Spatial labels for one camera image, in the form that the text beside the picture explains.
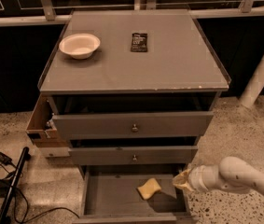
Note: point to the grey middle drawer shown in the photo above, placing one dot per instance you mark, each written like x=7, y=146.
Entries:
x=123, y=155

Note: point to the grey drawer cabinet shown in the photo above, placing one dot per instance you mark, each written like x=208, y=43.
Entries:
x=180, y=72

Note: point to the grey drawer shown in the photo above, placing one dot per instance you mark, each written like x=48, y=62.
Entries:
x=123, y=155
x=119, y=125
x=111, y=196

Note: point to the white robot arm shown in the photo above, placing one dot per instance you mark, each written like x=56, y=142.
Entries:
x=231, y=174

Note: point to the black pole on floor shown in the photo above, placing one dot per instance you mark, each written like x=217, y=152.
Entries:
x=12, y=185

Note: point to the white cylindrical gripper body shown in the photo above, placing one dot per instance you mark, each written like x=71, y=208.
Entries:
x=196, y=179

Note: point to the grey top drawer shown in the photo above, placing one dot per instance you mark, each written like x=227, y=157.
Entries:
x=119, y=125

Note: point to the black snack packet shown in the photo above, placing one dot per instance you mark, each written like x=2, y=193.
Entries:
x=139, y=42

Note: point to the grey bottom drawer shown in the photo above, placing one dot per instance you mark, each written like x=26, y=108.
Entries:
x=111, y=196

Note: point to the yellow sponge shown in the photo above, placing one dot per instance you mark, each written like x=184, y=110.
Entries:
x=150, y=187

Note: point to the wooden box on cabinet side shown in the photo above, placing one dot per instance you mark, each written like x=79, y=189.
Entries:
x=43, y=133

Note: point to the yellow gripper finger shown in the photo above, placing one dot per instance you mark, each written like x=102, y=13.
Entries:
x=182, y=184
x=186, y=170

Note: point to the middle drawer metal knob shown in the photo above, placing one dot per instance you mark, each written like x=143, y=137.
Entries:
x=134, y=158

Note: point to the white paper bowl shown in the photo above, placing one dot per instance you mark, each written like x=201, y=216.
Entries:
x=79, y=46

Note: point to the black power adapter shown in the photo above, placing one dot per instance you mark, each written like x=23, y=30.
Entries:
x=5, y=159

